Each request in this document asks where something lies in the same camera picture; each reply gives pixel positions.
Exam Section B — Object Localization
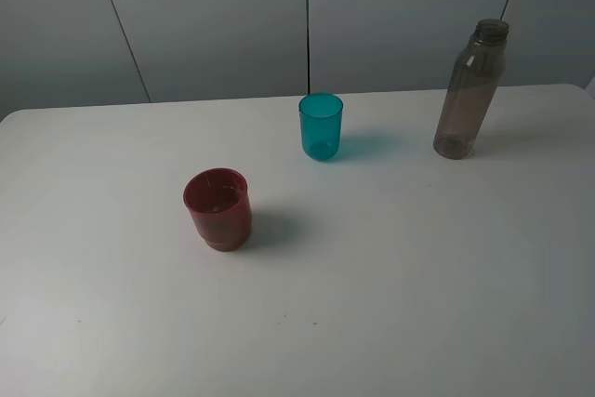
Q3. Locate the teal transparent plastic cup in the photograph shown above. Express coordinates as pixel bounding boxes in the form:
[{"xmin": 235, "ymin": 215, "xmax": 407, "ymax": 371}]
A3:
[{"xmin": 298, "ymin": 93, "xmax": 343, "ymax": 161}]

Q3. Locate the smoky transparent plastic bottle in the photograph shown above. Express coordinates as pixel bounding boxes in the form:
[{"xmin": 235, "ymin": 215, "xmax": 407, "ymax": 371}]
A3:
[{"xmin": 433, "ymin": 19, "xmax": 509, "ymax": 160}]

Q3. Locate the red plastic cup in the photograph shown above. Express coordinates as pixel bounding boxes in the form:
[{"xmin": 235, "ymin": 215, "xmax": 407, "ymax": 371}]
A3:
[{"xmin": 183, "ymin": 167, "xmax": 252, "ymax": 252}]

